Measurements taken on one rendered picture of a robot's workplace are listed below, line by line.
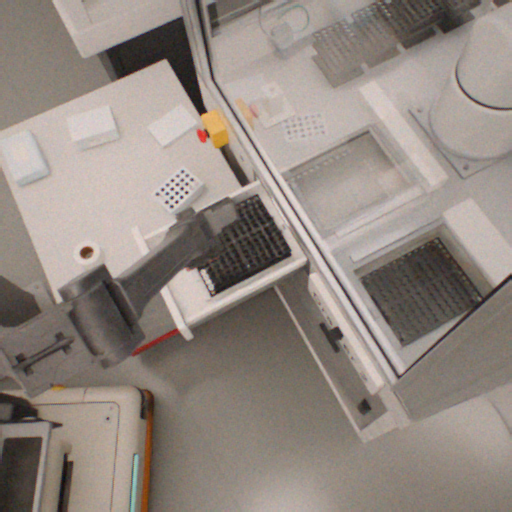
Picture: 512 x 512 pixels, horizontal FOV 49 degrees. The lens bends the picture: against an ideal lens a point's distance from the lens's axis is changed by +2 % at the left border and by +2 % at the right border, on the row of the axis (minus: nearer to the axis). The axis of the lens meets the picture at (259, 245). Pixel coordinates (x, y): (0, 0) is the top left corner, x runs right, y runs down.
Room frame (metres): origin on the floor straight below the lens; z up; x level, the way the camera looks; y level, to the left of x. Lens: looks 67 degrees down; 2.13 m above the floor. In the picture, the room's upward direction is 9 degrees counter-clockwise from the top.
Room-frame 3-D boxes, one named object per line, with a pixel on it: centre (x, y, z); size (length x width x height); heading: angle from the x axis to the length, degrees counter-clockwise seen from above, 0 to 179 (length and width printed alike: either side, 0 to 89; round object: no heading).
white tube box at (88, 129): (1.01, 0.43, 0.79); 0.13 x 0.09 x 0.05; 101
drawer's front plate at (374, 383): (0.28, -0.16, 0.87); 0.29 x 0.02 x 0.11; 20
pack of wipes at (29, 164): (0.95, 0.63, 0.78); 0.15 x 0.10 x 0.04; 19
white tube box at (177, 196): (0.76, 0.20, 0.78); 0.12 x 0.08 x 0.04; 128
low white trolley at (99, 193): (0.86, 0.37, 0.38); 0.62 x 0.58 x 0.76; 20
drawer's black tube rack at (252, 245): (0.54, 0.06, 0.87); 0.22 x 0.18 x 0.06; 110
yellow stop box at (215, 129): (0.88, 0.07, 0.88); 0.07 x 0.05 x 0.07; 20
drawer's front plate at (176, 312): (0.47, 0.25, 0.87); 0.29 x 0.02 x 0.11; 20
